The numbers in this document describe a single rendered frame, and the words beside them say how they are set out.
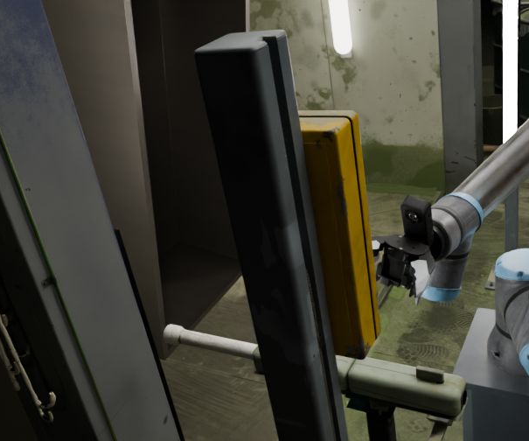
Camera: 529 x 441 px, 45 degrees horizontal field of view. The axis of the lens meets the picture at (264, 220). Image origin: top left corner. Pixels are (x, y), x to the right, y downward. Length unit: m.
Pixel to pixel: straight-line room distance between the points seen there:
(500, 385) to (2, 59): 1.26
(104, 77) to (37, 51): 0.71
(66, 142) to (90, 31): 0.68
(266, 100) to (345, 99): 3.36
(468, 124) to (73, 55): 2.47
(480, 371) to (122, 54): 1.16
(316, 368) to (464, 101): 3.09
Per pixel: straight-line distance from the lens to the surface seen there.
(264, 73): 0.51
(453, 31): 3.57
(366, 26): 3.70
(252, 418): 2.47
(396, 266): 1.10
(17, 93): 0.97
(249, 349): 0.99
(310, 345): 0.62
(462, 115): 3.68
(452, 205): 1.24
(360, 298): 0.65
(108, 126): 1.75
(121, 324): 1.16
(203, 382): 2.68
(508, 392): 1.62
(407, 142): 3.82
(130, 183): 1.79
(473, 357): 1.70
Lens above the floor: 1.74
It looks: 26 degrees down
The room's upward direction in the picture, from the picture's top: 11 degrees counter-clockwise
